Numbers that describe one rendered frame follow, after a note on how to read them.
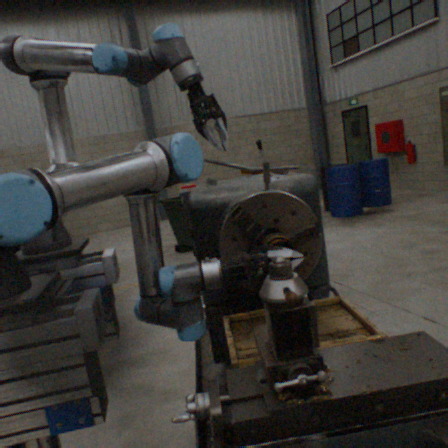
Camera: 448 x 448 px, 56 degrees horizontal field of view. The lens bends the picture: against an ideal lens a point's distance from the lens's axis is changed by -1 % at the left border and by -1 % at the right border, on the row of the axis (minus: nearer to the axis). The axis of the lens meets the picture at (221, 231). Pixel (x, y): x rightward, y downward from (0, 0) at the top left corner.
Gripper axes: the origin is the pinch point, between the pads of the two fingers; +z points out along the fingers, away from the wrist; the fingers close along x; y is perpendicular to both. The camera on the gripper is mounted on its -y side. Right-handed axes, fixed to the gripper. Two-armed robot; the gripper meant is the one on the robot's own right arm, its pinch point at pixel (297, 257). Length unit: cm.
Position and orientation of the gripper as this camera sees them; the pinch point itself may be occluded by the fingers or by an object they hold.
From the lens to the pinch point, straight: 109.8
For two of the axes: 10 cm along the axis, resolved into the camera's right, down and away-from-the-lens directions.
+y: 0.7, 1.6, -9.8
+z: 9.9, -1.6, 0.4
